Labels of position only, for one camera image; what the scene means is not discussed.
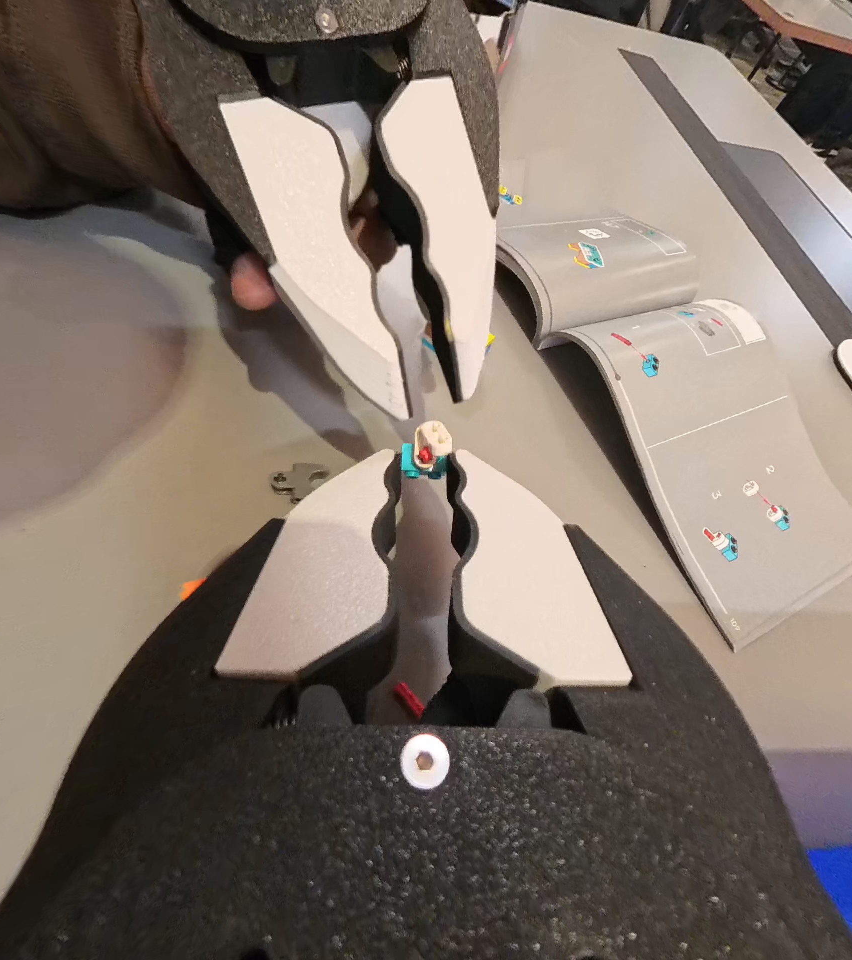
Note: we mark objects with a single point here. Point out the teal toy brick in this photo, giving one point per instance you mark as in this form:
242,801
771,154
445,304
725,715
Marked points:
411,461

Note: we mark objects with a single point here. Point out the flat dark grey toy piece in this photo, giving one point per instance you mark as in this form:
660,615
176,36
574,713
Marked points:
292,480

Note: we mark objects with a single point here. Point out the wooden office table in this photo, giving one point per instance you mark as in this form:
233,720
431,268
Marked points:
831,22

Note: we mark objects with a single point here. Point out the person's left forearm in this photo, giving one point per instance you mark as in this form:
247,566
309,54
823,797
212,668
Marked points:
35,97

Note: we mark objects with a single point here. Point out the grey desk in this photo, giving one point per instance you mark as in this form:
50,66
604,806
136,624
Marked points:
58,675

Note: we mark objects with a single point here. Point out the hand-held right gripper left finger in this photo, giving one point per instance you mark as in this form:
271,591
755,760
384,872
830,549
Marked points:
306,585

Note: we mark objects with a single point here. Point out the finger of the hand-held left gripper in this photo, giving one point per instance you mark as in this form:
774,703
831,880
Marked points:
306,225
448,187

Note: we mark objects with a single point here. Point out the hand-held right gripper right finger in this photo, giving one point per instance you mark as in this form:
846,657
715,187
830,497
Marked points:
538,600

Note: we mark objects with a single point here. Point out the yellow and blue brick build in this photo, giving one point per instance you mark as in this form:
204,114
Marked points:
431,346

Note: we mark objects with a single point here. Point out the person's left hand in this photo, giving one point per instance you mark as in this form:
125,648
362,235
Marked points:
253,285

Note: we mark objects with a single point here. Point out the grey instruction booklet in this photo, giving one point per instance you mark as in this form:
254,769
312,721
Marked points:
733,450

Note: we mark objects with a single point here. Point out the orange toy brick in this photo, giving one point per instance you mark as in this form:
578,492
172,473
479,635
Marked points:
191,589

